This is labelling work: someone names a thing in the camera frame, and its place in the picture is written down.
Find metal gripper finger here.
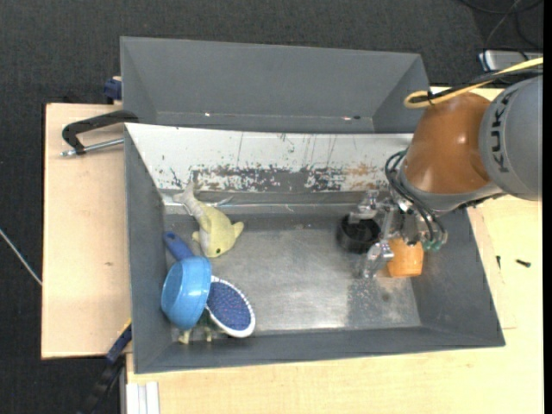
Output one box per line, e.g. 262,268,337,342
348,190,389,226
360,239,395,280

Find orange cup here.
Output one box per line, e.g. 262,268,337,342
386,236,425,279

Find grey metal bin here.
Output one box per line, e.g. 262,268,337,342
119,35,506,375

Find white and blue brush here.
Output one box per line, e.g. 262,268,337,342
205,274,257,339

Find yellow toy dolphin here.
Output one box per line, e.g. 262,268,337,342
172,181,246,260

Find green toy animal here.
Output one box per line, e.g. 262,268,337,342
177,312,229,346

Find pale wood board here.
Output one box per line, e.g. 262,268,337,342
41,102,134,361

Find black round ring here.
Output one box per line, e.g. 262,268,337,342
336,214,383,255

